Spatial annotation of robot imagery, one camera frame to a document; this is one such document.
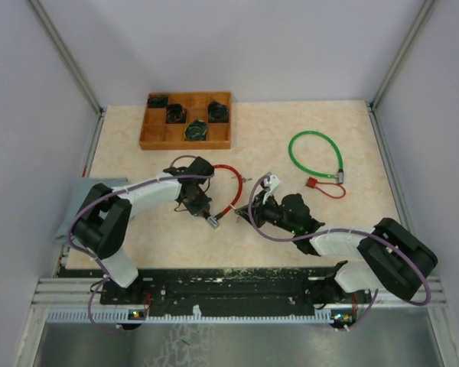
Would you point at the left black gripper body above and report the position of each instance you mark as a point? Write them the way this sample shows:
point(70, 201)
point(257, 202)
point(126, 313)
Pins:
point(199, 201)

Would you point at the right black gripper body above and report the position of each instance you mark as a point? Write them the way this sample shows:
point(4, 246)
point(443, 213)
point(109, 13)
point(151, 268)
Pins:
point(262, 210)

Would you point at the red cable lock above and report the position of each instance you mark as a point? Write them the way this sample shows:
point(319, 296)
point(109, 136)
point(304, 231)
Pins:
point(214, 220)

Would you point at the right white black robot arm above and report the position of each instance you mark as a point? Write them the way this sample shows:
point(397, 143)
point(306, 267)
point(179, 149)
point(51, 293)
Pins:
point(387, 256)

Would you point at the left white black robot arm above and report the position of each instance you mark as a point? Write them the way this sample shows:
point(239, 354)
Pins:
point(100, 225)

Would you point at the blue yellow rolled tie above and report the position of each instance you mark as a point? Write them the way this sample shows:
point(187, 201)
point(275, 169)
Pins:
point(196, 131)

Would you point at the wooden compartment tray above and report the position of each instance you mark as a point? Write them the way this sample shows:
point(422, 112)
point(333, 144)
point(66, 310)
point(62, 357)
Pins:
point(156, 134)

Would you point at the black orange rolled tie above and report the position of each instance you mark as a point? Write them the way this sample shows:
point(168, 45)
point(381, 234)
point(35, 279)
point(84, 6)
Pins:
point(175, 114)

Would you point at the black dotted rolled tie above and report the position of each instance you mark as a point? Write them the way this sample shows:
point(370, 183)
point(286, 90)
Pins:
point(218, 112)

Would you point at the dark green rolled tie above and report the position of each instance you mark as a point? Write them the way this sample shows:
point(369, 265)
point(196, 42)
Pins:
point(158, 101)

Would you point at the folded blue jeans cloth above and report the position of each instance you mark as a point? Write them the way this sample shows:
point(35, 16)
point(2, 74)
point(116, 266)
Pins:
point(80, 192)

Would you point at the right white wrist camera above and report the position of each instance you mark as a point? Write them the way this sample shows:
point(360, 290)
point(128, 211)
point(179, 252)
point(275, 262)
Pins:
point(269, 184)

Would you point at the thin red wire padlock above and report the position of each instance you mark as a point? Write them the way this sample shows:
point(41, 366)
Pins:
point(332, 190)

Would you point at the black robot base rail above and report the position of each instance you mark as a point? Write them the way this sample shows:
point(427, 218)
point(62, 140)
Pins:
point(216, 295)

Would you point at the green cable lock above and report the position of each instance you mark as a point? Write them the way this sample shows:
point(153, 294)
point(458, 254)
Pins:
point(338, 176)

